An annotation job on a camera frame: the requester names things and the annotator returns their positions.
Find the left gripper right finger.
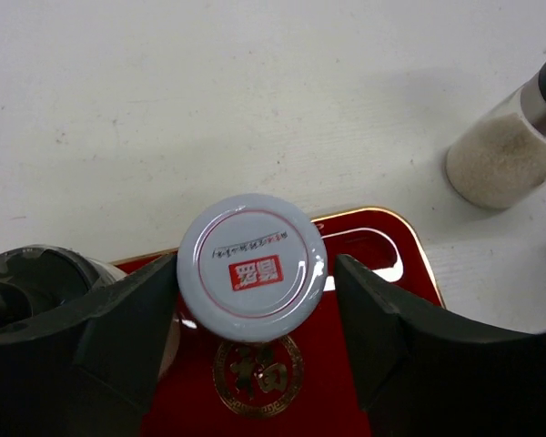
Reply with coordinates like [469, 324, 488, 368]
[334, 255, 546, 436]

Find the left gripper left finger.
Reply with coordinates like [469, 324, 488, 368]
[0, 255, 180, 436]

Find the black-cap white bottle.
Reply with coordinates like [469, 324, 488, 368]
[0, 245, 126, 331]

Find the grey-lid condiment jar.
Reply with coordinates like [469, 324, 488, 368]
[177, 193, 329, 343]

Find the black-top salt grinder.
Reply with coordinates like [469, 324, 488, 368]
[445, 61, 546, 209]

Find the red lacquer tray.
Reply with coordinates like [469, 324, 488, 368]
[108, 205, 448, 437]

